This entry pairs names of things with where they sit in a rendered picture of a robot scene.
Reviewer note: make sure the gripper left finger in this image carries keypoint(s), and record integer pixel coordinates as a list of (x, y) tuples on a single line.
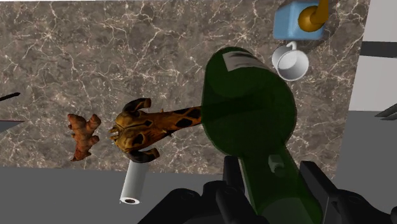
[(231, 198)]

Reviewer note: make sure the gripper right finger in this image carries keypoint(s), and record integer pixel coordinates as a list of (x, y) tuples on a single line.
[(335, 201)]

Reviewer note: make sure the dark green glass bottle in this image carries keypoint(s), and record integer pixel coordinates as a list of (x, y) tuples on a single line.
[(248, 114)]

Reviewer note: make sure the white paper roll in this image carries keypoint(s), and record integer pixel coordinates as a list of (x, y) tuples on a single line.
[(134, 183)]

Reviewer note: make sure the giraffe toy figure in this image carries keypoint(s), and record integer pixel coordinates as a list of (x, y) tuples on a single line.
[(145, 128)]

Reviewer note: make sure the white cup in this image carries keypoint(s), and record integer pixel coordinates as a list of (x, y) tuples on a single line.
[(291, 63)]

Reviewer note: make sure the brown ginger root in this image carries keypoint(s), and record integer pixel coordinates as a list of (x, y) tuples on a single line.
[(83, 136)]

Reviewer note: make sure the light blue box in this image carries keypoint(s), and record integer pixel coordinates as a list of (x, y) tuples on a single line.
[(287, 23)]

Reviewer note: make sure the yellow rounded object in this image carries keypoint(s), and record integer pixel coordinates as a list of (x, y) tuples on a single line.
[(311, 17)]

